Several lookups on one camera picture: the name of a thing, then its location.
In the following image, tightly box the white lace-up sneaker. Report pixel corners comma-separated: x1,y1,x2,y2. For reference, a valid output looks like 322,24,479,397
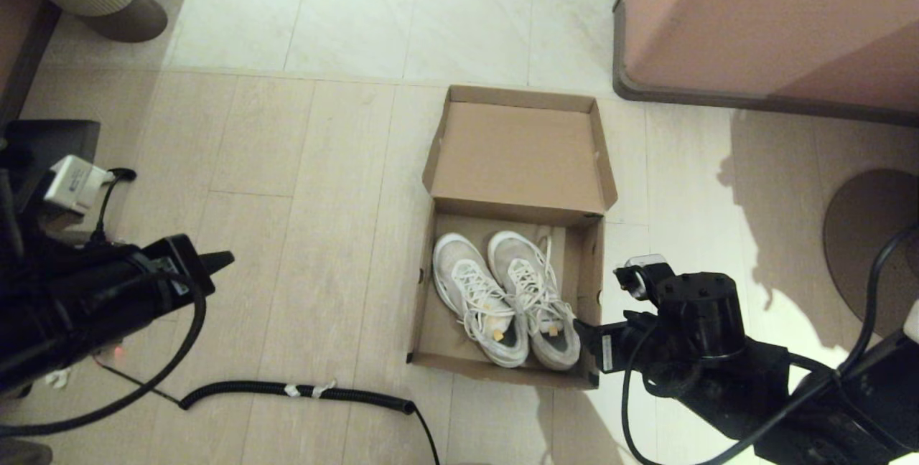
486,230,582,372
431,232,532,370

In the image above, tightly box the brown cardboard shoe box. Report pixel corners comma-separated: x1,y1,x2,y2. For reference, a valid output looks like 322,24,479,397
406,85,620,390

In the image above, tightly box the dark grey square base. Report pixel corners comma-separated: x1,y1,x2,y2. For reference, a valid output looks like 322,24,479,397
0,119,102,225

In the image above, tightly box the round brown base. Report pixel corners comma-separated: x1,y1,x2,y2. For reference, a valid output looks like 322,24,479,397
823,169,919,340

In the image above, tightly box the brown wooden furniture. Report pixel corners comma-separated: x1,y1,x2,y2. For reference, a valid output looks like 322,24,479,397
0,0,62,125

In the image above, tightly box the pink cabinet with dark plinth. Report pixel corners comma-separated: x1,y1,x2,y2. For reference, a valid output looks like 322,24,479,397
612,0,919,128

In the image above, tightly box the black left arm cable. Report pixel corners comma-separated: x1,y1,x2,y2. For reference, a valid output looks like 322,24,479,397
0,271,209,438

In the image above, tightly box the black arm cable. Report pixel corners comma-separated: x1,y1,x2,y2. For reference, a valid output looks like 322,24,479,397
620,221,919,465
0,271,209,438

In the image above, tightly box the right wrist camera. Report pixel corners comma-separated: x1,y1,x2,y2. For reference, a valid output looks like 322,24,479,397
614,255,673,302

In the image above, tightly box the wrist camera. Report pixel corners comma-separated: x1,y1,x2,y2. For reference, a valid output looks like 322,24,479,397
614,255,673,302
43,155,114,213

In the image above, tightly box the black braided cable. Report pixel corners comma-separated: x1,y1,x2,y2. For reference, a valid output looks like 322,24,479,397
90,167,138,245

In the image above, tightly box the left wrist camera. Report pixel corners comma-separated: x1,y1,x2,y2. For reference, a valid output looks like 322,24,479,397
43,155,114,213

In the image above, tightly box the black coiled cable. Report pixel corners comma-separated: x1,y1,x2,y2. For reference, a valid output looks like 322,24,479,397
108,368,441,465

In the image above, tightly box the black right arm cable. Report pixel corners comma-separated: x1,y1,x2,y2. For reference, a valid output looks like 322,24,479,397
620,221,919,465

